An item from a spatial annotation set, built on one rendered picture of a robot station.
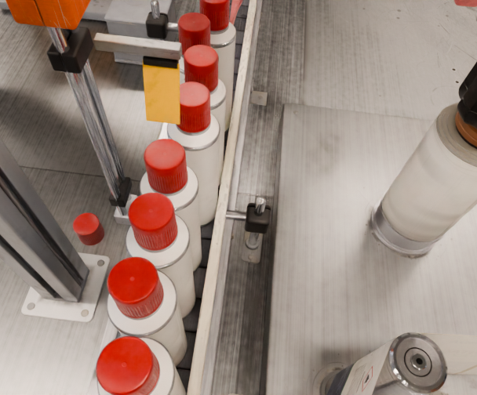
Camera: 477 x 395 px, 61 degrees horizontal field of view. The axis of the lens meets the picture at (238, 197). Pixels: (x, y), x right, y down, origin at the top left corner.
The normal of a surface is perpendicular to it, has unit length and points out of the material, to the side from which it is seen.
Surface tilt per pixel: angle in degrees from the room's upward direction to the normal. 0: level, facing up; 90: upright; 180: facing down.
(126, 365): 3
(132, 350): 2
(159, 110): 72
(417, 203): 90
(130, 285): 3
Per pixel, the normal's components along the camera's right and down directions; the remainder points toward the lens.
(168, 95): -0.08, 0.63
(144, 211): 0.11, -0.54
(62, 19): -0.11, 0.84
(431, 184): -0.79, 0.51
